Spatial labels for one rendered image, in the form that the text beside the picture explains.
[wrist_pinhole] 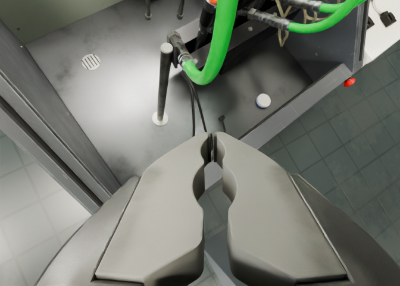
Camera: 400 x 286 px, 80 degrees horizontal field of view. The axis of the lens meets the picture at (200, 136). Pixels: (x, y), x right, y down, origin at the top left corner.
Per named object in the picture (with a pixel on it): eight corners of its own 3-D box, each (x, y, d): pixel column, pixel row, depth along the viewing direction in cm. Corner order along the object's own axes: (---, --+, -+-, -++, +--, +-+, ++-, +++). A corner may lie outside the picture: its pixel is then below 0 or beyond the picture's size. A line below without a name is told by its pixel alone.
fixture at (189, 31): (186, 97, 64) (196, 70, 50) (164, 68, 65) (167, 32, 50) (275, 41, 74) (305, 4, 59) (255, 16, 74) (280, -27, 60)
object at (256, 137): (149, 224, 59) (147, 235, 44) (138, 209, 60) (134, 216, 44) (313, 97, 77) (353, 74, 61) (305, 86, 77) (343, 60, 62)
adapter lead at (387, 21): (390, 25, 63) (399, 19, 61) (385, 27, 63) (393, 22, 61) (366, -13, 65) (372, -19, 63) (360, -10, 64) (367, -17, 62)
